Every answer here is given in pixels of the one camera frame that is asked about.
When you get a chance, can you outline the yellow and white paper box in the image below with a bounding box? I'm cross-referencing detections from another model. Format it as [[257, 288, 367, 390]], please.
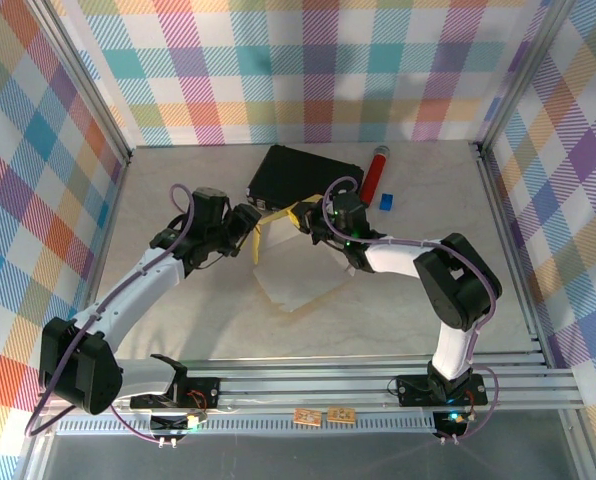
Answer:
[[250, 196, 355, 315]]

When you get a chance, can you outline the black briefcase with metal trim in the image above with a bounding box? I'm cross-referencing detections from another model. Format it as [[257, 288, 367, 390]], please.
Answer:
[[245, 144, 367, 214]]

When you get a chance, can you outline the red microphone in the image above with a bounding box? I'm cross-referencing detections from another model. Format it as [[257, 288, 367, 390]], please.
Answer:
[[360, 144, 392, 207]]

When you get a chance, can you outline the small black controller board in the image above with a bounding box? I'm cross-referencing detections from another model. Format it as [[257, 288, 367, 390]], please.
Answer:
[[149, 408, 203, 435], [433, 409, 472, 437]]

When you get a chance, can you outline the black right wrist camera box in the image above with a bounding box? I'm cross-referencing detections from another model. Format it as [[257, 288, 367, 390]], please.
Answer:
[[297, 202, 325, 236]]

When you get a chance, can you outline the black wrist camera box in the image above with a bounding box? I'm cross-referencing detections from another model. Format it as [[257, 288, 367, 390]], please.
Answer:
[[297, 202, 325, 236], [226, 203, 262, 247]]

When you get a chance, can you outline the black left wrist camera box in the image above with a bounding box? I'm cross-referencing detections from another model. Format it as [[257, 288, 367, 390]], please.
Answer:
[[226, 203, 262, 247]]

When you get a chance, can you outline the aluminium side rail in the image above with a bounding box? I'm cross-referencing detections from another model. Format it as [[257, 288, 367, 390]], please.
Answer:
[[70, 149, 135, 326], [470, 142, 549, 361]]

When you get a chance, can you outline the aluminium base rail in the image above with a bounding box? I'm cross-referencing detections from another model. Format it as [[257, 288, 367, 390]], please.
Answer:
[[32, 352, 587, 416]]

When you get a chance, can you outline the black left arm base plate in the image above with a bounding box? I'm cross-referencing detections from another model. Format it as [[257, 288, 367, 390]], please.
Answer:
[[129, 377, 223, 410]]

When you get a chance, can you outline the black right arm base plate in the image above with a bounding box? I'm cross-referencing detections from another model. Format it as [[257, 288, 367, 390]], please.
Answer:
[[395, 373, 489, 407]]

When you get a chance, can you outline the aluminium frame post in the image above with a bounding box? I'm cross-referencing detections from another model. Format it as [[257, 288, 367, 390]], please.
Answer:
[[472, 0, 579, 156], [27, 0, 134, 166]]

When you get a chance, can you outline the slotted grey cable duct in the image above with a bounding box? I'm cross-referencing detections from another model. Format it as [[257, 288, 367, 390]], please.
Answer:
[[55, 417, 442, 437]]

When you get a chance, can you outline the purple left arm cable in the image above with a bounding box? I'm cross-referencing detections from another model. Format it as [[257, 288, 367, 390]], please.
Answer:
[[25, 183, 199, 444]]

